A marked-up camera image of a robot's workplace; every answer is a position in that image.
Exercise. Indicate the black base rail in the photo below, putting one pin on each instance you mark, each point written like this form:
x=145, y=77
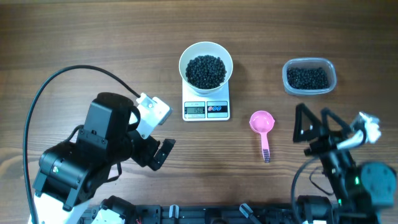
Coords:
x=211, y=214

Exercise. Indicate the pink measuring scoop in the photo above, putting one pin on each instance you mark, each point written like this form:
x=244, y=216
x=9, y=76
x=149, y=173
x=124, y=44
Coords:
x=262, y=122

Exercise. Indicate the white bowl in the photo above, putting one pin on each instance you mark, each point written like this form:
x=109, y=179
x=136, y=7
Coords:
x=205, y=48

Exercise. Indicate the white digital kitchen scale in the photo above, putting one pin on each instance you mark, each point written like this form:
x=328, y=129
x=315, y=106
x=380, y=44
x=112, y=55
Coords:
x=213, y=106

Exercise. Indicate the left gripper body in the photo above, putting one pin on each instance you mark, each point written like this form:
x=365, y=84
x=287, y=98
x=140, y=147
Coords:
x=143, y=149

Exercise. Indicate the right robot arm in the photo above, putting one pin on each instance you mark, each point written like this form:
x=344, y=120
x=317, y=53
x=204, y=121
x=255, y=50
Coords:
x=362, y=191

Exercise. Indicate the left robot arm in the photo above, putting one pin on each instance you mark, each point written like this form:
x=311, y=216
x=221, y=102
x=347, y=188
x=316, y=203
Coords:
x=116, y=129

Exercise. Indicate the clear plastic container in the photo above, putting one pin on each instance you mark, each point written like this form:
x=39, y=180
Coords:
x=311, y=63

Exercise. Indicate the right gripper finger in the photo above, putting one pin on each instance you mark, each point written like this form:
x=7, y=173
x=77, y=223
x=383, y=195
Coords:
x=307, y=125
x=326, y=112

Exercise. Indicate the black beans in bowl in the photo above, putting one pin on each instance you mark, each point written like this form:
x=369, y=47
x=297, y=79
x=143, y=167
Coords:
x=206, y=72

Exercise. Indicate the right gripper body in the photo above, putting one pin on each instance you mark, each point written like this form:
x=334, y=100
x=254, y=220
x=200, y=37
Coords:
x=328, y=143

